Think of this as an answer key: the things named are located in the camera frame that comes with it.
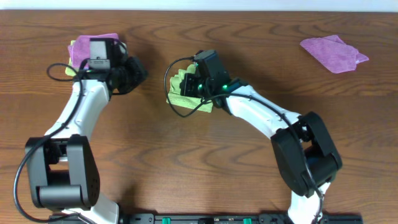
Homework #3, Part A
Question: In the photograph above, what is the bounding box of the green microfiber cloth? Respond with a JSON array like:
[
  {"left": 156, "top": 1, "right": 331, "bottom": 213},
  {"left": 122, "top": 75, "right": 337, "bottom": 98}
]
[{"left": 166, "top": 64, "right": 215, "bottom": 114}]

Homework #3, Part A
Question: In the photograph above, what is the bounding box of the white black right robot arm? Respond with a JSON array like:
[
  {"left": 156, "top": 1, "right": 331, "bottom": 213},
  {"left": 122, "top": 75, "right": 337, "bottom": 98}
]
[{"left": 180, "top": 50, "right": 343, "bottom": 223}]

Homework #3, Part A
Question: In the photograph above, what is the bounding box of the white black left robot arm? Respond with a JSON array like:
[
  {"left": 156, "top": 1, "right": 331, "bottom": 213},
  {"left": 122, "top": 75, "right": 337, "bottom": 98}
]
[{"left": 13, "top": 37, "right": 147, "bottom": 223}]

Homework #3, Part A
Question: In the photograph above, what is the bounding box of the purple folded cloth on stack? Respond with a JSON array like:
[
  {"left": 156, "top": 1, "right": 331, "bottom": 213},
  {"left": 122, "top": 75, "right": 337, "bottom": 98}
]
[{"left": 68, "top": 33, "right": 119, "bottom": 68}]

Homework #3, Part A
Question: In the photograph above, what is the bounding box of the light green cloth under stack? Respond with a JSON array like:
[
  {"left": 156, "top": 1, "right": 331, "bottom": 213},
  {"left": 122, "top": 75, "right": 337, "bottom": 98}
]
[{"left": 65, "top": 40, "right": 75, "bottom": 77}]

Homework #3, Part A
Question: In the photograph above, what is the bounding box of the loose purple cloth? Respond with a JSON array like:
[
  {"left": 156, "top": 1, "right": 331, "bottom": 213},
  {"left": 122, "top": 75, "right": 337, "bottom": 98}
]
[{"left": 300, "top": 35, "right": 369, "bottom": 74}]

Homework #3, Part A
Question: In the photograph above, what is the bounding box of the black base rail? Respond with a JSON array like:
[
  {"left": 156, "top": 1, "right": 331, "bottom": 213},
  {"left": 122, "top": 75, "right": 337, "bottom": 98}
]
[{"left": 53, "top": 213, "right": 364, "bottom": 224}]

